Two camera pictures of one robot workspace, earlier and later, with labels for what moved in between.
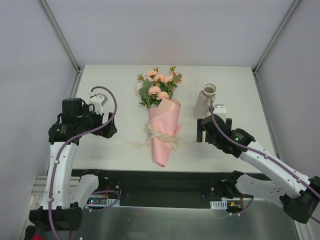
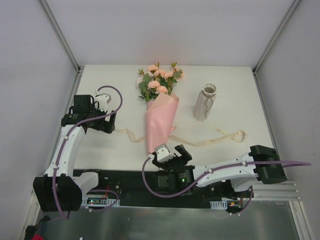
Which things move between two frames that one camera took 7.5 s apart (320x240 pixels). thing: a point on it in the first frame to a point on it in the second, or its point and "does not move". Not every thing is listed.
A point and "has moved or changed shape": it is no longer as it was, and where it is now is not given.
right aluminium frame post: (274, 37) does not move
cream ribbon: (151, 132) has moved or changed shape
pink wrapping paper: (164, 117) has moved or changed shape
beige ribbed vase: (207, 95) does not move
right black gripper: (208, 136) to (175, 160)
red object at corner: (37, 237) does not move
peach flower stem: (170, 81) has moved or changed shape
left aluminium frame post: (78, 68) does not move
